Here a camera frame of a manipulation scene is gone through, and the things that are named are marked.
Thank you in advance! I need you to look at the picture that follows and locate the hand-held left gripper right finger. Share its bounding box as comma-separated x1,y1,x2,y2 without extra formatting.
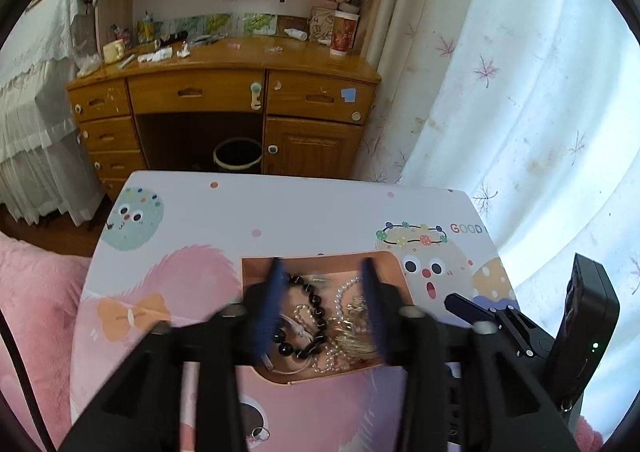
360,258,581,452

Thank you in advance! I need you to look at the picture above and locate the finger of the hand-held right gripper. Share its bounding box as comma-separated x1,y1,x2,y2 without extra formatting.
444,293,501,327

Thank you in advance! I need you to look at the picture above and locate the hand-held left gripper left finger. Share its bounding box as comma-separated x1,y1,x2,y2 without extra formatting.
57,257,288,452

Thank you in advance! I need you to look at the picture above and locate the pile of pearl bracelets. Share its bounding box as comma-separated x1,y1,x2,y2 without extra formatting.
280,277,386,375

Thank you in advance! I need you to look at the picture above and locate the pink watch band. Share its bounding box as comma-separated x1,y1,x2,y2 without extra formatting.
262,314,313,374

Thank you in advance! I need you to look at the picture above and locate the dark bead bracelet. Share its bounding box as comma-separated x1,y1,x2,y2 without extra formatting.
274,274,331,359

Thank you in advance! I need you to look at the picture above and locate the pink plastic tray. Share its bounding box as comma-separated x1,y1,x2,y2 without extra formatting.
241,252,416,385

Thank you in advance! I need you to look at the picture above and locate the pink fleece clothing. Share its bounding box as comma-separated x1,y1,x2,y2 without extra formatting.
575,417,607,452

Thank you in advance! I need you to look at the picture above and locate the black waste bin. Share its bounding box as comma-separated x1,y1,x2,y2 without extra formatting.
212,137,263,173

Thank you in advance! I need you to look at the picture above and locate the wooden desk cabinet door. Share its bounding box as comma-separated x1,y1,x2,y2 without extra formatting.
262,116,365,179

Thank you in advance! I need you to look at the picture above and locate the wooden drawer with blue sticker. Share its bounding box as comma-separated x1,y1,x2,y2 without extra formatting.
266,72,376,125

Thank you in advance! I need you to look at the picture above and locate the pink blanket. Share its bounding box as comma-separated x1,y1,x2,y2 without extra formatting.
0,232,96,452

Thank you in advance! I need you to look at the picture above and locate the white leaf print curtain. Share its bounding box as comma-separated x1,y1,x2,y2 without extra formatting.
350,0,640,443

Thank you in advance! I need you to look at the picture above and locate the wide wooden desk drawer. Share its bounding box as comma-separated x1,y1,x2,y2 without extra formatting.
127,70,266,113

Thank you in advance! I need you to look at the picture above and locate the wooden desk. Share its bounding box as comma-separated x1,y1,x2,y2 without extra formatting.
66,36,382,203

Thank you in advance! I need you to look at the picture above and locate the red paper cup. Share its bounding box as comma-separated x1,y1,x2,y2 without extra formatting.
329,10,360,56

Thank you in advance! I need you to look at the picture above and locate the small green leaf picture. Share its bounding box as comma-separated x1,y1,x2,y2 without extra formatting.
243,14,277,36

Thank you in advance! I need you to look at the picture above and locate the brown printed paper bag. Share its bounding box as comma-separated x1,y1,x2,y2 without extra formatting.
307,6,346,43

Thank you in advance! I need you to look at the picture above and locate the wide green leaf picture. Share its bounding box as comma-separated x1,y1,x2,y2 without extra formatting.
160,14,233,36

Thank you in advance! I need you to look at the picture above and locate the white lace cover cloth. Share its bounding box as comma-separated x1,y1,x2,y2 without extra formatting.
0,0,106,227

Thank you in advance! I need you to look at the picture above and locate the yellow mug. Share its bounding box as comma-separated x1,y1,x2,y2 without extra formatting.
102,39,126,64

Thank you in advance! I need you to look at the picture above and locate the clear plastic bag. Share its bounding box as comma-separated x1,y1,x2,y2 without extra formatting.
76,54,101,78

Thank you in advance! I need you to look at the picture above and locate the black cable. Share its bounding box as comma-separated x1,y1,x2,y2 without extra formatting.
0,312,56,452

